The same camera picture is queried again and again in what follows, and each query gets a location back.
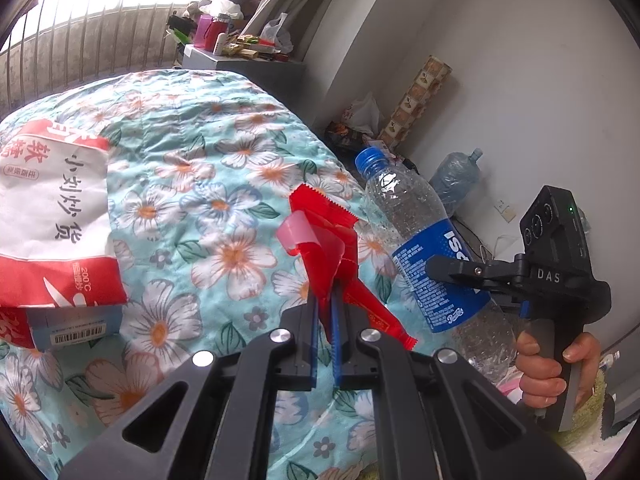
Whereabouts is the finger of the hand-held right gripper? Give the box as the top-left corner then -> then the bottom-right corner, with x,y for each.
425,254 -> 526,288
487,285 -> 532,317

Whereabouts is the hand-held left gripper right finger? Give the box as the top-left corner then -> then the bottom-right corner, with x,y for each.
330,282 -> 586,480

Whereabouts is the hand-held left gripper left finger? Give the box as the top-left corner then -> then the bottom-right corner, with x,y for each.
57,287 -> 321,480

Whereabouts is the clear plastic bottle blue label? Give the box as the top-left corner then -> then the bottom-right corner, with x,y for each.
355,147 -> 519,387

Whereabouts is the red plastic wrapper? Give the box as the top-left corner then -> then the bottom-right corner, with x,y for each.
277,184 -> 419,352

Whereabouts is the red and white paper bag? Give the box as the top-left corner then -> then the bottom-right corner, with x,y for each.
0,119 -> 129,352

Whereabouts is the person's right hand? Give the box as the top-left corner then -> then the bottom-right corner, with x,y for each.
514,331 -> 602,412

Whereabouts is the large clear water jug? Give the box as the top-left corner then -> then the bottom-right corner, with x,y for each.
429,148 -> 484,219

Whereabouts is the green fuzzy cloth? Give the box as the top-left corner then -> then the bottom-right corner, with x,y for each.
559,370 -> 607,447

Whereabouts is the tall patterned box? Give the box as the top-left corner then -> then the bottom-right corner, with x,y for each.
377,55 -> 453,149

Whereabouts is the dark snack bag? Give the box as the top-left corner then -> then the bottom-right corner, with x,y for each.
325,120 -> 374,149

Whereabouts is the white and orange plastic bag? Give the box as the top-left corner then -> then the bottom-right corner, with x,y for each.
342,92 -> 384,136

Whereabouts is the floral blanket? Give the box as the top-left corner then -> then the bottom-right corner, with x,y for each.
0,69 -> 501,480

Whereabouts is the grey cabinet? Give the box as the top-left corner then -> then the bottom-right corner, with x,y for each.
181,44 -> 307,79

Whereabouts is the pile of snack packets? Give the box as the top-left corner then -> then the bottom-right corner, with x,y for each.
222,35 -> 292,64

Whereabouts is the red bottle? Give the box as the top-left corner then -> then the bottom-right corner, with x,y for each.
210,15 -> 232,54

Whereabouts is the pink bottle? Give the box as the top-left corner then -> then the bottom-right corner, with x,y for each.
195,14 -> 216,51

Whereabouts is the pile of clothes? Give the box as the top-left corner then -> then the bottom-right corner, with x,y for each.
181,0 -> 272,22

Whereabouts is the metal balcony railing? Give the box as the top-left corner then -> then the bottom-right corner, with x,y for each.
0,0 -> 202,117

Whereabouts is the white plastic bag with handles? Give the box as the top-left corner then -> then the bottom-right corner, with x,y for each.
260,12 -> 294,54

